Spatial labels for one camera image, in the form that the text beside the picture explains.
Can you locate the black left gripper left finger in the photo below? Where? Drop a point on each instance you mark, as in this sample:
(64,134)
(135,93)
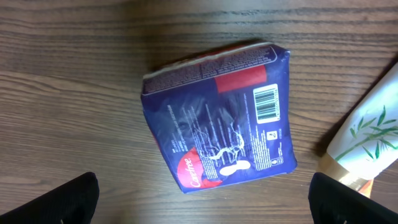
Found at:
(72,202)

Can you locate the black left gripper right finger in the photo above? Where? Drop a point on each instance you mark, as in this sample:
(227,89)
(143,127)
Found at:
(331,202)

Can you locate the white cream tube gold cap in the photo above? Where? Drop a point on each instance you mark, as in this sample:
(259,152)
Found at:
(366,143)

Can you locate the purple sanitary pad pack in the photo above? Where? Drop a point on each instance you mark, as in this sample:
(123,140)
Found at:
(222,118)

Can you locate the small orange snack packet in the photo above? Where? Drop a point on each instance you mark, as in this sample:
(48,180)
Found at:
(366,189)

